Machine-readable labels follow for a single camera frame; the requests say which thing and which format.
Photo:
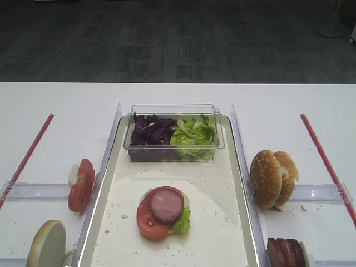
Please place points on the purple cabbage shreds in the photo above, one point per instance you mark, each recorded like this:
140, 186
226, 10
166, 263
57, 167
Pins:
152, 130

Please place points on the green lettuce in container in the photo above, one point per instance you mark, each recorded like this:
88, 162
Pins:
192, 135

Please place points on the lettuce leaf on burger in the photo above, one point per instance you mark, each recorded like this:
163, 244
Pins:
182, 224

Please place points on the tomato slice on burger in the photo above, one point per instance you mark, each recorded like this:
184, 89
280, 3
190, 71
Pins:
150, 219

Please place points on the white pusher block tomato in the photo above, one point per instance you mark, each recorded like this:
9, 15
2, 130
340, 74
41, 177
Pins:
72, 176

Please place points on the upright tomato slices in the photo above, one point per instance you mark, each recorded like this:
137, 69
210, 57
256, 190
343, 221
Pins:
80, 193

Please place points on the upright meat patty slices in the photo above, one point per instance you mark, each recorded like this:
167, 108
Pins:
285, 252

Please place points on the clear plastic salad container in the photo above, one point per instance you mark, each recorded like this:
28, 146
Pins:
168, 153

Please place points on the bottom bun on tray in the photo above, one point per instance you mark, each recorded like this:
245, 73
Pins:
187, 201

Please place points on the round sausage slice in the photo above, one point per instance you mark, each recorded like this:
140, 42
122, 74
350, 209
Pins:
167, 205

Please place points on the front sesame bun top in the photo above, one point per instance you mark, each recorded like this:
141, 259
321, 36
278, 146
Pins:
265, 172

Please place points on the sesame bun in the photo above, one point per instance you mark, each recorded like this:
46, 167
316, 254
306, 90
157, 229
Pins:
290, 176
265, 172

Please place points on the white metal tray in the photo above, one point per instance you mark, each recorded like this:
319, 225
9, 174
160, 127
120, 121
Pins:
218, 234

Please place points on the rear sesame bun top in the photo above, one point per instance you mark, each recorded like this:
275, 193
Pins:
290, 176

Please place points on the right upper clear pusher track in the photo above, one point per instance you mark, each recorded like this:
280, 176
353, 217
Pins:
327, 193

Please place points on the clear pusher track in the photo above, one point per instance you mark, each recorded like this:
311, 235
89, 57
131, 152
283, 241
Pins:
335, 263
22, 191
12, 262
327, 193

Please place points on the left upper clear pusher track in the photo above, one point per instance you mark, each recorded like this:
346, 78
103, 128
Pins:
22, 191

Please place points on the bun half left rack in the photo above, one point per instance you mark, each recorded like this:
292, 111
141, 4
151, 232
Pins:
48, 246

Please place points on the white pusher block patty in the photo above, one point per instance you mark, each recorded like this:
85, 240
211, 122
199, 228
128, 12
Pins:
309, 259

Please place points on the right lower clear pusher track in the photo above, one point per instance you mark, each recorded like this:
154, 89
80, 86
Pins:
335, 263

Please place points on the left lower clear pusher track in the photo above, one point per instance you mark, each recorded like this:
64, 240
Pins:
12, 262

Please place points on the left red rail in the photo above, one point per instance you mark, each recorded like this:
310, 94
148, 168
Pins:
26, 158

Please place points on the red rail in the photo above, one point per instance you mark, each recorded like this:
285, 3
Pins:
328, 164
26, 158

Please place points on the right clear divider wall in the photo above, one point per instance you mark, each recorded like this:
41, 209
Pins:
260, 257

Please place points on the right red rail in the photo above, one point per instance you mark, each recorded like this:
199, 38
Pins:
328, 164

